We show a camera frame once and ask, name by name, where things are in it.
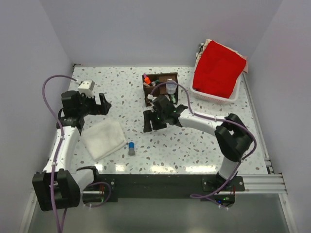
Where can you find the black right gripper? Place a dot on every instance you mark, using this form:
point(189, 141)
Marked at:
point(147, 116)

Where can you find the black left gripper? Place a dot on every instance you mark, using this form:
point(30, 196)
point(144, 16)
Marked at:
point(102, 109)

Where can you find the green translucent cap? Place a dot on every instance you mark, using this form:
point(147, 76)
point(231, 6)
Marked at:
point(173, 98)

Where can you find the brown wooden desk organizer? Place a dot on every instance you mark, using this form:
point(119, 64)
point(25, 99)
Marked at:
point(160, 90)

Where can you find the blue grey stamp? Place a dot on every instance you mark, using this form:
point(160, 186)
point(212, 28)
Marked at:
point(131, 149)

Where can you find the clear jar of paperclips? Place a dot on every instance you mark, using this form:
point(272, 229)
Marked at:
point(171, 88)

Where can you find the orange capped black highlighter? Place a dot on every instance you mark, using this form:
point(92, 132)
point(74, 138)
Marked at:
point(147, 80)

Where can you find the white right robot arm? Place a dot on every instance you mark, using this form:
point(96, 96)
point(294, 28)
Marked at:
point(232, 136)

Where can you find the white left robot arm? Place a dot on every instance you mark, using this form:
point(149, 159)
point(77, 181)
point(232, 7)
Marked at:
point(56, 182)

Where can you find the white folded towel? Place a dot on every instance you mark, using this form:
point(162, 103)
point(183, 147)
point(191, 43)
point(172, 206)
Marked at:
point(103, 139)

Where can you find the white plastic basket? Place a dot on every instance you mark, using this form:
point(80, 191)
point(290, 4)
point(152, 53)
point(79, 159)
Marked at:
point(216, 99)

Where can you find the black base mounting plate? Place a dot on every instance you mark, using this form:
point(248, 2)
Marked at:
point(159, 186)

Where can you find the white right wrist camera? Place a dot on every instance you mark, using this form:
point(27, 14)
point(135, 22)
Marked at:
point(150, 97)

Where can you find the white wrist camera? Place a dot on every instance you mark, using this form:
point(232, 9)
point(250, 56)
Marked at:
point(150, 97)
point(86, 88)

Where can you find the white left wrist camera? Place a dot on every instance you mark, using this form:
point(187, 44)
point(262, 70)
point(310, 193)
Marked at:
point(86, 88)

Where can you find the aluminium frame rail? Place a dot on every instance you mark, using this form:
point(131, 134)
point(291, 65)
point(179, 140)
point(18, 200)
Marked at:
point(262, 184)

